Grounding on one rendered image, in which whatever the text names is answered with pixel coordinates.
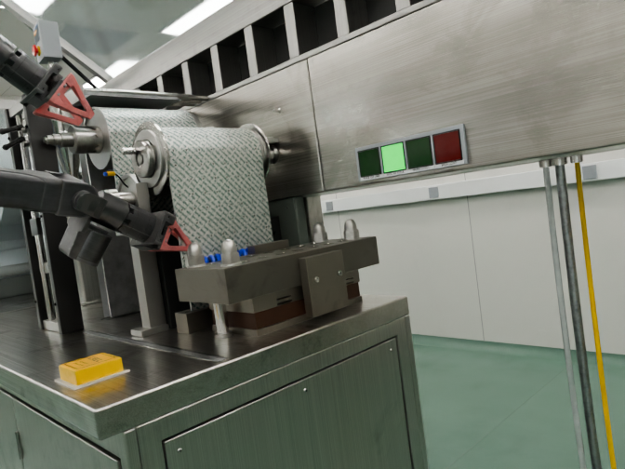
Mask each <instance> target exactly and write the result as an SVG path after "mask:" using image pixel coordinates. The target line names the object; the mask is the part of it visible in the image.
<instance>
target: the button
mask: <svg viewBox="0 0 625 469"><path fill-rule="evenodd" d="M59 369H60V378H61V379H62V380H64V381H66V382H69V383H71V384H74V385H76V386H77V385H80V384H83V383H86V382H91V381H94V380H97V379H100V378H103V377H106V376H109V375H112V374H114V373H117V372H120V371H123V363H122V358H121V357H119V356H115V355H109V354H105V353H100V354H96V355H91V356H88V357H85V358H81V359H78V360H74V361H72V362H68V363H65V364H62V365H60V366H59Z"/></svg>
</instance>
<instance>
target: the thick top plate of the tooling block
mask: <svg viewBox="0 0 625 469"><path fill-rule="evenodd" d="M343 239H345V238H340V239H329V240H328V241H325V242H317V243H314V242H311V243H306V244H301V245H296V246H292V247H289V248H283V249H278V250H274V251H269V252H264V253H260V254H252V255H245V256H240V261H241V262H242V263H241V264H238V265H233V266H225V267H221V266H220V265H221V264H222V262H221V261H213V262H208V263H207V265H206V266H201V267H195V268H187V267H184V268H179V269H175V274H176V280H177V287H178V294H179V299H180V302H202V303H215V304H229V305H230V304H233V303H237V302H242V301H246V300H249V299H253V298H257V297H259V296H263V295H267V294H270V293H274V292H277V291H280V290H284V289H287V288H293V287H296V286H300V285H302V284H301V276H300V269H299V258H303V257H308V256H312V255H316V254H320V253H325V252H328V251H332V250H342V257H343V264H344V271H345V273H348V272H351V271H354V270H358V269H361V268H365V267H368V266H371V265H375V264H379V253H378V245H377V238H376V237H375V236H368V237H360V239H355V240H348V241H347V240H345V241H344V240H343Z"/></svg>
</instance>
